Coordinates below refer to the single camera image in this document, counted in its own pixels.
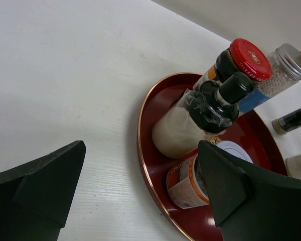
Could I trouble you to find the small black cap spice jar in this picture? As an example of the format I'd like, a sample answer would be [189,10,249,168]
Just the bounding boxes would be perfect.
[272,108,301,135]

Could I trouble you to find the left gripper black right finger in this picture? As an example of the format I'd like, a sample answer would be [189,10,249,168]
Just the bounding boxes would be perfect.
[198,141,301,240]

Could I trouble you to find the grey lid spice jar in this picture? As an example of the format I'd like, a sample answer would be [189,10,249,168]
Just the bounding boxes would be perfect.
[165,140,254,209]

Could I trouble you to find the silver lid blue label jar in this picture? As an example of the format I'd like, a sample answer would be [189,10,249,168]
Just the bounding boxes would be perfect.
[239,43,301,115]

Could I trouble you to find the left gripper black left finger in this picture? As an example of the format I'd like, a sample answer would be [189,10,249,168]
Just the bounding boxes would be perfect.
[0,141,86,240]

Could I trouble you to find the black lid seasoning bottle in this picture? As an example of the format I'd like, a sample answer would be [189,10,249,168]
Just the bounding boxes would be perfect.
[152,72,254,159]

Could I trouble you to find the red lid chili sauce jar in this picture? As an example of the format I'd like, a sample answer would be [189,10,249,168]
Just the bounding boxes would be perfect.
[193,38,272,87]

